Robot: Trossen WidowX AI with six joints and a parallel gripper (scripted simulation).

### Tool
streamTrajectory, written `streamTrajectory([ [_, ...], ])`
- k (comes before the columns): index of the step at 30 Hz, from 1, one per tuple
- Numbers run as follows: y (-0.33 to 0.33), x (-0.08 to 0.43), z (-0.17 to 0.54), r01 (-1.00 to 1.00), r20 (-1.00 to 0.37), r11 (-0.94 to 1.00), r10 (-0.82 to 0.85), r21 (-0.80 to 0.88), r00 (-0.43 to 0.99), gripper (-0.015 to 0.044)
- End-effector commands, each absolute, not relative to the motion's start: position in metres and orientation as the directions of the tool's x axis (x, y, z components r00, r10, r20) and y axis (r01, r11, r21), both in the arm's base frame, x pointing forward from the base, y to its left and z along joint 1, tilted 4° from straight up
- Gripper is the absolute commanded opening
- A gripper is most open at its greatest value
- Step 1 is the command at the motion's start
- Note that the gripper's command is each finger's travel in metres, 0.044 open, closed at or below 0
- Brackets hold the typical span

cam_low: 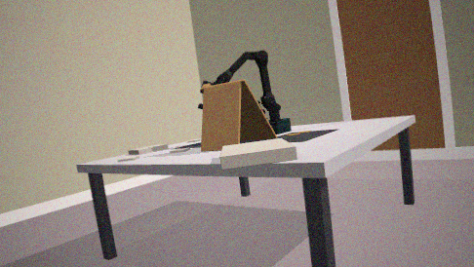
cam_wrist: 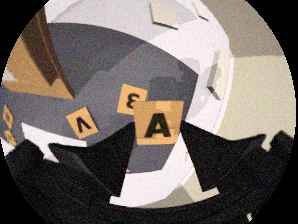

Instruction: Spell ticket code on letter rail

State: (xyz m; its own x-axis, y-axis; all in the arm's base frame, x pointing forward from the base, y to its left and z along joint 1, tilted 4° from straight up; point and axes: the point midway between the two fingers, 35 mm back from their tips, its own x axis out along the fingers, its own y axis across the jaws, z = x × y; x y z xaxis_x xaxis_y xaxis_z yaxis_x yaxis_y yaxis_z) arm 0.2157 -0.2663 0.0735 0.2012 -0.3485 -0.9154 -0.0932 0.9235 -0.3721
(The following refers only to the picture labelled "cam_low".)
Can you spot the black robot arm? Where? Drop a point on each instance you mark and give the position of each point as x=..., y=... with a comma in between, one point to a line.
x=267, y=100

